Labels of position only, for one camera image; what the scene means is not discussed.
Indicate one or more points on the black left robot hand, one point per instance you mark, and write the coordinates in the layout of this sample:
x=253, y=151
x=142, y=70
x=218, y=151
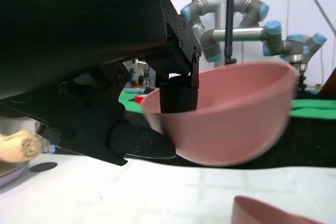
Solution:
x=78, y=37

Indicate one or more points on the pink plastic bowl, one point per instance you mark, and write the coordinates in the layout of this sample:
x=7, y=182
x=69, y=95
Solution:
x=231, y=129
x=252, y=211

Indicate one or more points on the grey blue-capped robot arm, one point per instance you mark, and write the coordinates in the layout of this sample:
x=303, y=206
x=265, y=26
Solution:
x=253, y=3
x=246, y=33

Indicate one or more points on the small red object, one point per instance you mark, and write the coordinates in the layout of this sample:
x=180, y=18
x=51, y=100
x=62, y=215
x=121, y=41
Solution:
x=139, y=99

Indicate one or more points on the beige rolled bread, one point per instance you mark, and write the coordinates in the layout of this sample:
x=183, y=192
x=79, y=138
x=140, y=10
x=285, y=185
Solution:
x=18, y=145

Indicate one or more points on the black vertical pole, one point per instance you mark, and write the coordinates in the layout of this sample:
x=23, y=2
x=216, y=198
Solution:
x=230, y=24

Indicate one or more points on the lavender plate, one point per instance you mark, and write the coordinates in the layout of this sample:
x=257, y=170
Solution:
x=10, y=175

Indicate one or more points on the brown board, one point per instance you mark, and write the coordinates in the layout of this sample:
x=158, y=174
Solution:
x=329, y=85

